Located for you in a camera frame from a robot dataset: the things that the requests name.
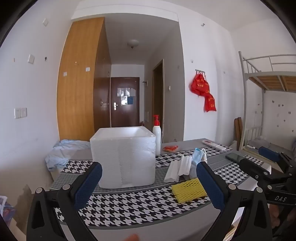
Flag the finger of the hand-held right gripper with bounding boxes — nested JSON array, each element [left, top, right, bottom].
[[258, 146, 296, 178], [239, 158, 287, 186]]

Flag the yellow foam net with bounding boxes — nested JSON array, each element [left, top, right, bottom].
[[171, 178, 208, 204]]

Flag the metal bunk bed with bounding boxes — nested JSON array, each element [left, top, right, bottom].
[[238, 51, 296, 153]]

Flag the white pump bottle red top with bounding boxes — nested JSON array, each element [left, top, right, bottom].
[[152, 115, 162, 156]]

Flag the colourful printed magazine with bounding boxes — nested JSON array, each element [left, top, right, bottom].
[[0, 196, 15, 226]]

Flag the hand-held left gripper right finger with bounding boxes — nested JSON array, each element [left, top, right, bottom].
[[196, 161, 273, 241]]

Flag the dark brown door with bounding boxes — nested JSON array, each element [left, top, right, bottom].
[[110, 77, 140, 127]]

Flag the person's right hand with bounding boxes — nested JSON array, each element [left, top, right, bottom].
[[269, 205, 296, 232]]

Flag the white remote control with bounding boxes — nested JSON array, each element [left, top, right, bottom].
[[202, 140, 227, 151]]

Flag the white foam box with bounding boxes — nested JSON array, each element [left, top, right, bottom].
[[90, 126, 157, 189]]

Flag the red printed bag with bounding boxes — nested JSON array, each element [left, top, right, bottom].
[[203, 93, 217, 113], [191, 73, 210, 96]]

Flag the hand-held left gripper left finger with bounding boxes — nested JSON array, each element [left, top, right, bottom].
[[26, 161, 103, 241]]

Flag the white foam sheet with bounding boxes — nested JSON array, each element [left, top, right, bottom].
[[164, 160, 181, 183], [178, 154, 193, 176]]

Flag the wooden wardrobe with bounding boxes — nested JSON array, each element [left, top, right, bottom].
[[57, 17, 112, 142]]

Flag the blue face mask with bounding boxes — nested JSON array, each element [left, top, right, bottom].
[[191, 148, 208, 179]]

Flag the black phone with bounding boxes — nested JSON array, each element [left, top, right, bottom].
[[225, 152, 245, 164]]

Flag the light blue crumpled cloth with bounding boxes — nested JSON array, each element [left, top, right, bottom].
[[45, 139, 91, 172]]

